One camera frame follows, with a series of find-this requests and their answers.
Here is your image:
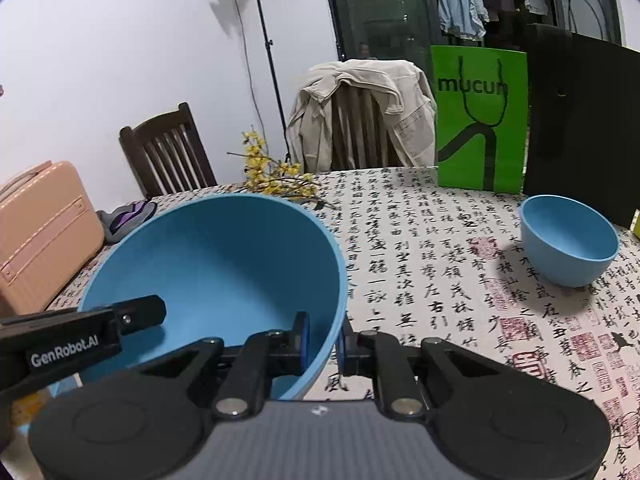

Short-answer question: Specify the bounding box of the pink small suitcase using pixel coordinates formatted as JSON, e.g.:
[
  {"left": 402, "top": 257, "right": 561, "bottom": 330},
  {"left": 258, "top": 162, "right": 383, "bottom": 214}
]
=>
[{"left": 0, "top": 160, "right": 104, "bottom": 318}]

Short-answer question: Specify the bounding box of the yellow flower branch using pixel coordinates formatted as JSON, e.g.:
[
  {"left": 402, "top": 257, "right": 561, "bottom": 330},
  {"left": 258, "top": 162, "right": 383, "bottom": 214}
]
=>
[{"left": 228, "top": 129, "right": 336, "bottom": 210}]

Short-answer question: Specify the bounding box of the small blue bowl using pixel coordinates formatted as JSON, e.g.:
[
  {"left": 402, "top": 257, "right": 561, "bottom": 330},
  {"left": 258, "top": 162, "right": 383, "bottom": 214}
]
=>
[{"left": 518, "top": 194, "right": 620, "bottom": 288}]

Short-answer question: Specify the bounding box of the black paper bag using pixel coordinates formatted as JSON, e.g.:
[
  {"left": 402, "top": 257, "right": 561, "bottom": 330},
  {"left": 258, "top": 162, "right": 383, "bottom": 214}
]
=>
[{"left": 523, "top": 25, "right": 640, "bottom": 228}]

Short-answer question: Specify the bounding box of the hanging blue shirt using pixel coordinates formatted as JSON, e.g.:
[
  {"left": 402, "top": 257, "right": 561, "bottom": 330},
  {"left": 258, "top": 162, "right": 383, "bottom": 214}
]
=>
[{"left": 438, "top": 0, "right": 489, "bottom": 42}]

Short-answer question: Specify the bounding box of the green mucun paper bag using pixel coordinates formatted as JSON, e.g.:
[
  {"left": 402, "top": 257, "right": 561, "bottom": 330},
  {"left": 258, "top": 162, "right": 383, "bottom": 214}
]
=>
[{"left": 431, "top": 46, "right": 529, "bottom": 194}]

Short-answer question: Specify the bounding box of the grey purple cloth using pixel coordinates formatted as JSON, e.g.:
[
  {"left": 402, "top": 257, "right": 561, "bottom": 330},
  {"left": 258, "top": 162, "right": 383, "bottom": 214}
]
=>
[{"left": 96, "top": 200, "right": 157, "bottom": 245}]

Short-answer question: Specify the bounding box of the black sliding glass door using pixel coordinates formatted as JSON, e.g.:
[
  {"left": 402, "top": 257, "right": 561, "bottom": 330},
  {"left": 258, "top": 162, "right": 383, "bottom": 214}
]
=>
[{"left": 329, "top": 0, "right": 624, "bottom": 70}]

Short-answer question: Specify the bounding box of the dark wooden chair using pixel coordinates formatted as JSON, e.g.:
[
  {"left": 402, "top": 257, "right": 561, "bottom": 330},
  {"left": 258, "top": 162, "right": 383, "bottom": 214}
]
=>
[{"left": 119, "top": 102, "right": 217, "bottom": 198}]

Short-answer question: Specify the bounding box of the chair with beige jacket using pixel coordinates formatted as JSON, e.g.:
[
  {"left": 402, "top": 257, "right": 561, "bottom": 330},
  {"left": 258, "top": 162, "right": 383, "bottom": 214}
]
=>
[{"left": 331, "top": 84, "right": 402, "bottom": 170}]

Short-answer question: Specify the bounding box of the large blue bowl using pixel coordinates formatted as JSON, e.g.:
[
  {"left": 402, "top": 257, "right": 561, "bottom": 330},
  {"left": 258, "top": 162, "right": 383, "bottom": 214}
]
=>
[{"left": 79, "top": 194, "right": 347, "bottom": 400}]

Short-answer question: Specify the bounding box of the lime green snack box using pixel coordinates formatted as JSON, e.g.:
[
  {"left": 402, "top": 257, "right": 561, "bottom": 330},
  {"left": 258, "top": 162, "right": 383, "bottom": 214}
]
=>
[{"left": 631, "top": 209, "right": 640, "bottom": 238}]

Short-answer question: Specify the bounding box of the beige jacket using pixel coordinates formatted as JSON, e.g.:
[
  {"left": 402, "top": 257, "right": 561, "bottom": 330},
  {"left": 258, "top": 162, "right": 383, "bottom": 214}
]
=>
[{"left": 286, "top": 60, "right": 437, "bottom": 174}]

